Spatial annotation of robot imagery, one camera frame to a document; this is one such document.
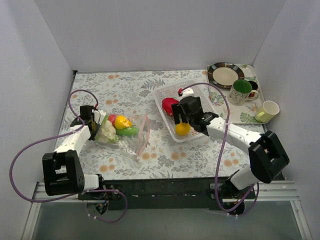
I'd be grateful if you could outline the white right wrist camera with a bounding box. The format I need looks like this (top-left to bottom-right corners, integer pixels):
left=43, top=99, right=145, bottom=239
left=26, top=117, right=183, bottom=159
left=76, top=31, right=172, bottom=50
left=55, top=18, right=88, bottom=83
left=178, top=87, right=195, bottom=99

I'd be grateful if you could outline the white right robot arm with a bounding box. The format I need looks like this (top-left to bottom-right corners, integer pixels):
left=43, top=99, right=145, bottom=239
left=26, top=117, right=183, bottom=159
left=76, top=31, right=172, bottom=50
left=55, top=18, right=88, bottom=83
left=171, top=96, right=290, bottom=199

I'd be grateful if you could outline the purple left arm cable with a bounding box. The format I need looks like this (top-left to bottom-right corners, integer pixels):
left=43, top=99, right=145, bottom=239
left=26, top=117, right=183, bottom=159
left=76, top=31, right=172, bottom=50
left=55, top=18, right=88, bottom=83
left=9, top=89, right=128, bottom=224

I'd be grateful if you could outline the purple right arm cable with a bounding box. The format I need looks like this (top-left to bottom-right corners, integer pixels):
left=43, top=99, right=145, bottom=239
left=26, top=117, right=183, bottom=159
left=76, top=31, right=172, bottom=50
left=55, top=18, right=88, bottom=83
left=178, top=83, right=261, bottom=218

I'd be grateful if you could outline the striped rim ceramic plate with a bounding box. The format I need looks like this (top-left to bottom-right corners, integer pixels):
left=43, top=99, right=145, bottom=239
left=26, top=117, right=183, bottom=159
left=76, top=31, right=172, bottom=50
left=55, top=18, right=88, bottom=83
left=206, top=62, right=245, bottom=89

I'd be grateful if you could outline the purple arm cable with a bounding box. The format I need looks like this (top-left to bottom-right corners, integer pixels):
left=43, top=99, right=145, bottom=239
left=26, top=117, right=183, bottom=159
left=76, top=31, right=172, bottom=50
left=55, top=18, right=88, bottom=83
left=178, top=83, right=261, bottom=218
left=9, top=89, right=128, bottom=224

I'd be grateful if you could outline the white plastic mesh basket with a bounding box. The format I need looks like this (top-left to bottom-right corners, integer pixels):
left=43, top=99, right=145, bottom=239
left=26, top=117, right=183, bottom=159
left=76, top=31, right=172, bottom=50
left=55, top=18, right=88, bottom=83
left=152, top=79, right=221, bottom=143

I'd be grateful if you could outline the green fake bitter gourd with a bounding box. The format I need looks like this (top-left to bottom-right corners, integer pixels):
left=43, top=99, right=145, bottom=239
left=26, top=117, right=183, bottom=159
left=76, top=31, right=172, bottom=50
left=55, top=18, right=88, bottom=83
left=115, top=126, right=139, bottom=137

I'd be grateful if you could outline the clear zip top bag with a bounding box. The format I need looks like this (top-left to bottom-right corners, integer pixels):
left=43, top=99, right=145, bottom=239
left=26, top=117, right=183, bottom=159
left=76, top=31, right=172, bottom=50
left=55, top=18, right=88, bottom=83
left=94, top=114, right=151, bottom=161

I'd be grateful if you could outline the floral leaf pattern tray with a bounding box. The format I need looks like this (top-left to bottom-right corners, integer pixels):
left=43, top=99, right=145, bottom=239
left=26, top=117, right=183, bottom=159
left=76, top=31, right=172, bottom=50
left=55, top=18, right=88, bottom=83
left=206, top=62, right=264, bottom=124

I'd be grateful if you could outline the floral patterned table mat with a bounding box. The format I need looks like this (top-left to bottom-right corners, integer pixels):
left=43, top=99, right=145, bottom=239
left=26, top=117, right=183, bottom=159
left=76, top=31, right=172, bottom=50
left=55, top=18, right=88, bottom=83
left=61, top=70, right=250, bottom=180

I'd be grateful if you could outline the yellow fake lemon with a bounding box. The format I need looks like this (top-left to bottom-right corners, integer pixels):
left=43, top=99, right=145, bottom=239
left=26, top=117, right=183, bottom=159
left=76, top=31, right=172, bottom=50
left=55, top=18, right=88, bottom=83
left=175, top=122, right=191, bottom=136

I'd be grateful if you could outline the floral mug green inside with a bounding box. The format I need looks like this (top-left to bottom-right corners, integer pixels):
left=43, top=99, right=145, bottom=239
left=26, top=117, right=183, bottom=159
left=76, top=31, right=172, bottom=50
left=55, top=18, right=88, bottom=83
left=227, top=79, right=259, bottom=106

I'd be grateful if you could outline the pale green cup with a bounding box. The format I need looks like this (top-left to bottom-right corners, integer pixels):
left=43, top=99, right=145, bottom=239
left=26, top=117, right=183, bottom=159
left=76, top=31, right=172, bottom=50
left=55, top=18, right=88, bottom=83
left=255, top=100, right=280, bottom=124

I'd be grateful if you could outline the small dark cup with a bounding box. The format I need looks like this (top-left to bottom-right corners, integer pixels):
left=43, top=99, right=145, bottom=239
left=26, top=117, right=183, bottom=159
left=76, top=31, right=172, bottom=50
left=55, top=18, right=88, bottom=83
left=248, top=80, right=259, bottom=91

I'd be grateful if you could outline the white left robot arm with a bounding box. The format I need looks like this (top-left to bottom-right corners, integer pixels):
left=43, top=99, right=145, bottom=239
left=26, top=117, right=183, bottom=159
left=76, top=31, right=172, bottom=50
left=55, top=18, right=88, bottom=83
left=42, top=105, right=107, bottom=200

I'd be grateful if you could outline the white fake cauliflower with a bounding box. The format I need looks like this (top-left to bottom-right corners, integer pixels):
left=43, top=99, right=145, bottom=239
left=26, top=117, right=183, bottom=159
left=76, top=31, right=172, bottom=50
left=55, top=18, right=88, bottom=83
left=95, top=120, right=119, bottom=144

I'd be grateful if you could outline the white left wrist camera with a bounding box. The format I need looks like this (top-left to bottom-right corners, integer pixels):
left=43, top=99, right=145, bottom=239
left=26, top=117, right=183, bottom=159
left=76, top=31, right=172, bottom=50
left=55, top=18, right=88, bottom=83
left=93, top=109, right=107, bottom=125

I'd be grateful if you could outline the small red fake fruit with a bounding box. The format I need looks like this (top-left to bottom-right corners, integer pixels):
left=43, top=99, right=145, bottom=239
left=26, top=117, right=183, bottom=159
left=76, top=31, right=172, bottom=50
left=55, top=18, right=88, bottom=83
left=107, top=114, right=117, bottom=127

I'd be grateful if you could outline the aluminium frame rail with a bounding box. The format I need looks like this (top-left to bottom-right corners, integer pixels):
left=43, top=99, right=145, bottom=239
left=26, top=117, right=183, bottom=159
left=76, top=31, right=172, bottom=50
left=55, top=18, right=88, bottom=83
left=32, top=178, right=300, bottom=201

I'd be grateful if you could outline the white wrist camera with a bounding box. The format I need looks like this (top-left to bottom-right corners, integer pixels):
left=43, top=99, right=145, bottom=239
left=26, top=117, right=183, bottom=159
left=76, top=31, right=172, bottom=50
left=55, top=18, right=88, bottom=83
left=178, top=87, right=195, bottom=99
left=93, top=109, right=107, bottom=125

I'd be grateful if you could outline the red fake dragon fruit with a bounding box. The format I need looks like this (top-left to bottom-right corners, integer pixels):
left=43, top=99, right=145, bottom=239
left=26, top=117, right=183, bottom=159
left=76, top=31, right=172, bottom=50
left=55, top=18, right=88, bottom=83
left=161, top=97, right=179, bottom=117

